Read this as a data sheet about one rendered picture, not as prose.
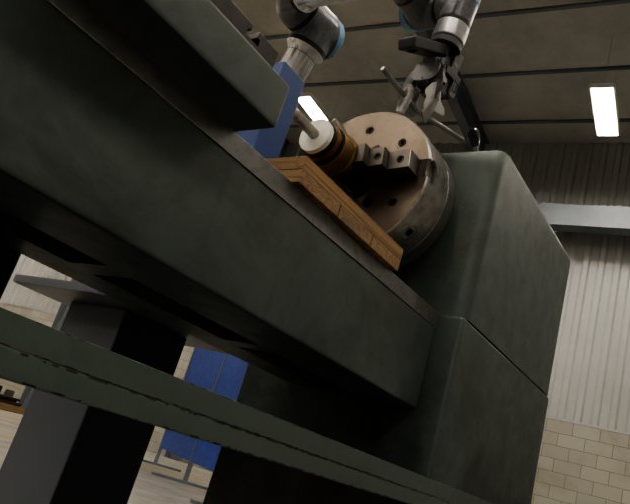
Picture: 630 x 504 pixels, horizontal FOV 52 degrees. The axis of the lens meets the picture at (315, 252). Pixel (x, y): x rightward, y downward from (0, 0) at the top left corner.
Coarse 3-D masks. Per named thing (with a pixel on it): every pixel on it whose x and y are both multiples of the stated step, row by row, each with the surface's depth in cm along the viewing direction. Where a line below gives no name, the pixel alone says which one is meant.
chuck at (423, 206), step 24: (360, 120) 135; (384, 120) 131; (408, 120) 128; (384, 144) 129; (408, 144) 125; (432, 144) 127; (360, 192) 138; (384, 192) 123; (408, 192) 120; (432, 192) 121; (384, 216) 121; (408, 216) 119; (432, 216) 123; (408, 240) 123
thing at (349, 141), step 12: (336, 132) 117; (336, 144) 116; (348, 144) 119; (312, 156) 117; (324, 156) 117; (336, 156) 118; (348, 156) 119; (324, 168) 119; (336, 168) 119; (348, 168) 122
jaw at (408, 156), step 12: (360, 144) 121; (360, 156) 120; (372, 156) 121; (384, 156) 120; (396, 156) 120; (408, 156) 119; (360, 168) 122; (372, 168) 121; (384, 168) 120; (396, 168) 119; (408, 168) 118; (420, 168) 121; (432, 168) 123; (372, 180) 125; (384, 180) 124
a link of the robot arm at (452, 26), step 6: (444, 18) 142; (450, 18) 141; (456, 18) 141; (438, 24) 143; (444, 24) 141; (450, 24) 141; (456, 24) 141; (462, 24) 141; (438, 30) 142; (444, 30) 141; (450, 30) 141; (456, 30) 141; (462, 30) 141; (468, 30) 143; (456, 36) 141; (462, 36) 142; (462, 42) 142; (462, 48) 145
